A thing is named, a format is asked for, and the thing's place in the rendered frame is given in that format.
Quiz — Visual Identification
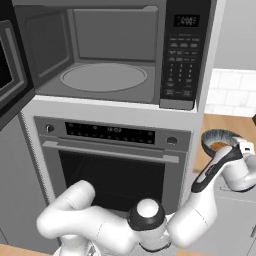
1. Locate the grey built-in oven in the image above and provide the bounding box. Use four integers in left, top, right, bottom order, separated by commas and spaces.
33, 115, 193, 218

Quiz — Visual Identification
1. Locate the grey blue bowl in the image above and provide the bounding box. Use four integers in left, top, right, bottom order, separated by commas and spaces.
200, 129, 245, 158

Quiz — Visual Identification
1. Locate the grey base cabinet run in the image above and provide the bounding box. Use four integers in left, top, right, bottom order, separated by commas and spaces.
181, 172, 256, 256

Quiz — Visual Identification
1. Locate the grey microwave turntable plate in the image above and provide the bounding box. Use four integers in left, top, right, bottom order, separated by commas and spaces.
59, 62, 149, 94

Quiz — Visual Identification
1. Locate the dark microwave door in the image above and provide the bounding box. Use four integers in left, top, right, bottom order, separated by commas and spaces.
0, 0, 36, 132

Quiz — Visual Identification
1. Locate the grey microwave oven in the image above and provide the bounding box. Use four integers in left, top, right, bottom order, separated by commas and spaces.
12, 0, 213, 111

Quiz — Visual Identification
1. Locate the grey oven door handle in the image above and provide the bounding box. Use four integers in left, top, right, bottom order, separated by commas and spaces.
42, 140, 181, 165

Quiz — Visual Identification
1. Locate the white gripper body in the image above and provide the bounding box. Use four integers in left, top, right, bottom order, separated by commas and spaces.
238, 139, 256, 151

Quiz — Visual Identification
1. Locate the brown waffle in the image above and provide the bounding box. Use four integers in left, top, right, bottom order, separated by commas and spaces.
210, 141, 232, 151

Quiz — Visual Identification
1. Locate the black glass oven door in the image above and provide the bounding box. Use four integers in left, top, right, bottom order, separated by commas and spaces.
39, 134, 188, 216

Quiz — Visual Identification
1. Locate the white tall appliance cabinet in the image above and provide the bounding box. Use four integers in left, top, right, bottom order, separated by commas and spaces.
19, 0, 228, 219

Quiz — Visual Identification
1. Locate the grey tall cabinet panel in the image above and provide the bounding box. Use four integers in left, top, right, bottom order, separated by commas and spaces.
0, 114, 60, 255

